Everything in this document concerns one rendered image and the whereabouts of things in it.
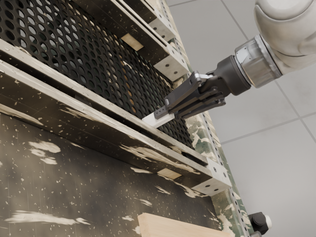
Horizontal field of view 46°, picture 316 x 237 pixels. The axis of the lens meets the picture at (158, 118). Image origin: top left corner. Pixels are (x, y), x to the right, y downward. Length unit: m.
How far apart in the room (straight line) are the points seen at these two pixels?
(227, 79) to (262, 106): 1.70
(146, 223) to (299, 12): 0.44
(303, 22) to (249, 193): 1.66
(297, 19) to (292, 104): 1.98
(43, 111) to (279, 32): 0.35
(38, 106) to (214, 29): 2.29
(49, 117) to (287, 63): 0.41
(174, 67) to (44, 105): 0.74
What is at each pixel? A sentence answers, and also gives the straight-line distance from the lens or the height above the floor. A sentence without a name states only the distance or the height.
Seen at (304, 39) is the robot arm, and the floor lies 1.55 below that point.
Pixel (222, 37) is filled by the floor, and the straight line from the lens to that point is 2.72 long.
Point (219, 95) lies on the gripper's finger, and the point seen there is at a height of 1.32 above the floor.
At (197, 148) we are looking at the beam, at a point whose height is 0.88.
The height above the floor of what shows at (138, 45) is 1.09.
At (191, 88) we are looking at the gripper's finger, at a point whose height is 1.35.
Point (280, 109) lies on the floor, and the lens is 2.42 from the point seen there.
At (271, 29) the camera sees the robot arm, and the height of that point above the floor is 1.56.
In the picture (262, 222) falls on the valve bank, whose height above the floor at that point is 0.79.
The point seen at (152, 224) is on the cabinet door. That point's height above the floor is 1.22.
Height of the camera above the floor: 1.91
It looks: 58 degrees down
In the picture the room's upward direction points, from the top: straight up
